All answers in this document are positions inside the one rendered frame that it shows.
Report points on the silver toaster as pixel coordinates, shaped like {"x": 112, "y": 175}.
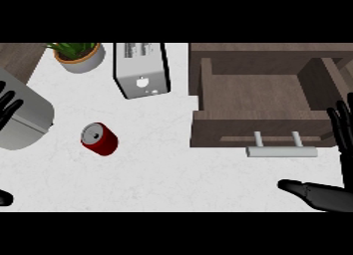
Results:
{"x": 144, "y": 76}

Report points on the large grey rounded appliance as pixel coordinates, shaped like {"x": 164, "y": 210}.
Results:
{"x": 25, "y": 113}

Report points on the red can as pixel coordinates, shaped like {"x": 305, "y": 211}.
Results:
{"x": 102, "y": 141}

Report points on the grey plant pot orange rim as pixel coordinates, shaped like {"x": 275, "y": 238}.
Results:
{"x": 86, "y": 63}

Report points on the brown wooden cabinet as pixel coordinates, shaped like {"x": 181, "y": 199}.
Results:
{"x": 263, "y": 51}

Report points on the brown wooden drawer front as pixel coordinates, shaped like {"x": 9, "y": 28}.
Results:
{"x": 263, "y": 127}

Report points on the brown wooden drawer box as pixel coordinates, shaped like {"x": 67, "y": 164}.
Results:
{"x": 253, "y": 93}

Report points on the green leafy plant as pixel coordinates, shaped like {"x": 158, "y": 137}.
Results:
{"x": 76, "y": 49}

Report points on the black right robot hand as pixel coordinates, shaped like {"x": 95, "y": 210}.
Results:
{"x": 352, "y": 166}

